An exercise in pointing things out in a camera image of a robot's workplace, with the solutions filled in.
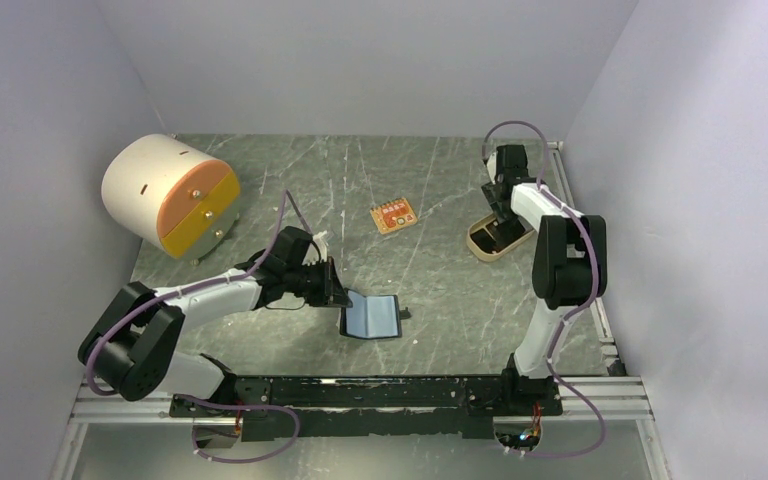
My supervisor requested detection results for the round cabinet with coloured drawers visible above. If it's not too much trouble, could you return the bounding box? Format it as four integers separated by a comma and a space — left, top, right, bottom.
101, 134, 242, 264

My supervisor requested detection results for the aluminium frame rail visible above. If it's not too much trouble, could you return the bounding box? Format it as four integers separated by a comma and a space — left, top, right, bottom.
49, 142, 673, 480

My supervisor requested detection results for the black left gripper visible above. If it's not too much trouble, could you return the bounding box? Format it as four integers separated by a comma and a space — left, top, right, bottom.
285, 256, 352, 308

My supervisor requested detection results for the black leather card holder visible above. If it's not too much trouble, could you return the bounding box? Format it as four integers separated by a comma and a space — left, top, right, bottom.
339, 290, 412, 340

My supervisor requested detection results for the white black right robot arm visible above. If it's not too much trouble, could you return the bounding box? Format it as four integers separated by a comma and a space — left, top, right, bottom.
479, 145, 607, 414

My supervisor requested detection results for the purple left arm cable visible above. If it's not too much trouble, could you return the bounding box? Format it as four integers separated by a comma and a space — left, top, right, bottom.
85, 190, 316, 465

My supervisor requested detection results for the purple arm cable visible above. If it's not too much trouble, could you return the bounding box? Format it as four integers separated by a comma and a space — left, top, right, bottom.
85, 190, 316, 465
481, 120, 607, 460

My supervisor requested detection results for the beige oval tray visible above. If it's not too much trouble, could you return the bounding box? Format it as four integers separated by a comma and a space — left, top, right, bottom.
465, 214, 535, 263

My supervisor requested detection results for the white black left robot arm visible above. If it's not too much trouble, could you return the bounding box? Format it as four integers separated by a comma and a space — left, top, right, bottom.
77, 226, 352, 416

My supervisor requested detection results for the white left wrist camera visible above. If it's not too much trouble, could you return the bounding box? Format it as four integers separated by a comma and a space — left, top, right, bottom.
312, 231, 333, 258

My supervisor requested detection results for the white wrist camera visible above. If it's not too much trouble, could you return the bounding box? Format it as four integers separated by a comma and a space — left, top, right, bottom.
485, 153, 497, 183
312, 231, 333, 258

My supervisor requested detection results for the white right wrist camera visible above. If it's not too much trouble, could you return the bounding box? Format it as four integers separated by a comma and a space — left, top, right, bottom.
485, 153, 497, 183

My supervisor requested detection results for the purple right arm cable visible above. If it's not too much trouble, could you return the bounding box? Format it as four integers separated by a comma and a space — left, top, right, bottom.
481, 120, 607, 460

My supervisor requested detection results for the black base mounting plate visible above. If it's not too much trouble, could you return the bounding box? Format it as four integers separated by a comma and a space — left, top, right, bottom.
169, 369, 563, 442

